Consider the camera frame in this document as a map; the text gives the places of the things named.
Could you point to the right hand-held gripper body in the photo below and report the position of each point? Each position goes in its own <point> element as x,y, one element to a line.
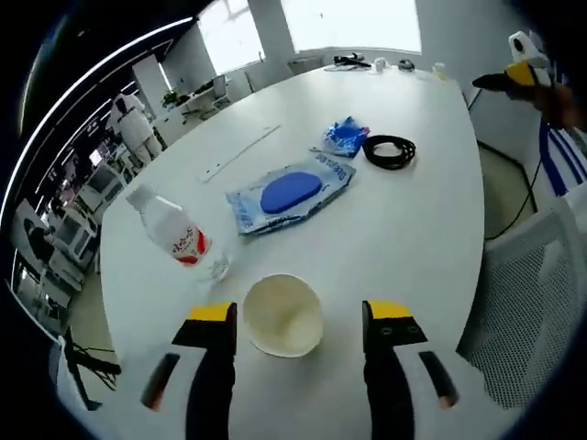
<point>527,50</point>

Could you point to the white office desk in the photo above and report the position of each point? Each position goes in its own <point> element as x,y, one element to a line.
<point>197,101</point>

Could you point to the white table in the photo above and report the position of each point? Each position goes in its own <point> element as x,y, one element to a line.
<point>390,238</point>

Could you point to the curved ceiling light strip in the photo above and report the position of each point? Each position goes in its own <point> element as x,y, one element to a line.
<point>91,78</point>

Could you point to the white printed paper cup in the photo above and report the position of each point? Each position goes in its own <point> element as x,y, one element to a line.
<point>282,316</point>

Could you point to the blue plastic bag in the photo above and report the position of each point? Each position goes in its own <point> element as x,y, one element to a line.
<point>344,137</point>

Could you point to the person's right hand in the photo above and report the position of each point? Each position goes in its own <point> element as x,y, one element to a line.
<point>557,107</point>

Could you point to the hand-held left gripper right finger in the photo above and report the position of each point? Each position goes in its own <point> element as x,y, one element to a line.
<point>390,376</point>

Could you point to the green potted plant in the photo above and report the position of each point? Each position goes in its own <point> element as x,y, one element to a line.
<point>170,98</point>

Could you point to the small white bottle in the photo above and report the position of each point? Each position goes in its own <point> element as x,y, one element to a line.
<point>439,72</point>

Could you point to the large bright window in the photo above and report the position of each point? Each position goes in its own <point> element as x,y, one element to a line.
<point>353,25</point>

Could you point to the black device on table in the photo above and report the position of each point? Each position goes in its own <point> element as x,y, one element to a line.
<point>351,61</point>

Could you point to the narrow bright window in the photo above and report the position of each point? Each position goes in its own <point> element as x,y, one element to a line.
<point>229,36</point>

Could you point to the black tripod stand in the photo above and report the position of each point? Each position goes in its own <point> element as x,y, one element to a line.
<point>91,366</point>

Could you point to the light mesh office chair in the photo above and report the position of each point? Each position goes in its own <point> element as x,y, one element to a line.
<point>527,298</point>

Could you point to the small white container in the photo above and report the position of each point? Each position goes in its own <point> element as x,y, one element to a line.
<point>379,65</point>

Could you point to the wet wipes packet blue lid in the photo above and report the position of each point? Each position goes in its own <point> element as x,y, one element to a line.
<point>289,192</point>

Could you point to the flat white strip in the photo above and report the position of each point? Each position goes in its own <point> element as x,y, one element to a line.
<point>238,153</point>

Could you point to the clear plastic water bottle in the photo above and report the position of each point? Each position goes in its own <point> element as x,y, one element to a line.
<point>174,229</point>

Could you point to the grey swivel office chair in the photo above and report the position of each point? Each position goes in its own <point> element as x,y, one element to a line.
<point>221,91</point>

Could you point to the person's white printed shirt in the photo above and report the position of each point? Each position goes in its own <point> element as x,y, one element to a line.
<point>566,160</point>

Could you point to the small round black object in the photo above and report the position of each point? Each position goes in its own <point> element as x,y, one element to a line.
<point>406,65</point>

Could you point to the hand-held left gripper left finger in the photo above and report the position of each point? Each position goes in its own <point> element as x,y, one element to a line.
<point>211,376</point>

